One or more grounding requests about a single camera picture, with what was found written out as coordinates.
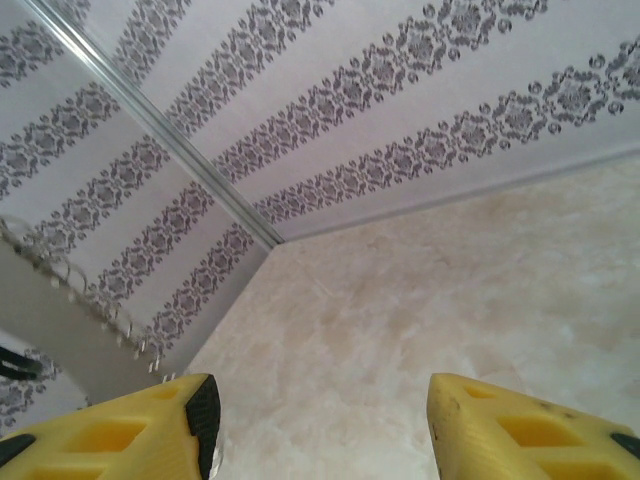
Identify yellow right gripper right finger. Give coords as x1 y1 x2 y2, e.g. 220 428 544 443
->
429 372 640 480

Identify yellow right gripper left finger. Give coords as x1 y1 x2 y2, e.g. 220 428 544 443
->
0 372 222 480

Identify aluminium frame post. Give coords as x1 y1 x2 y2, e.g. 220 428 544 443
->
22 0 284 249

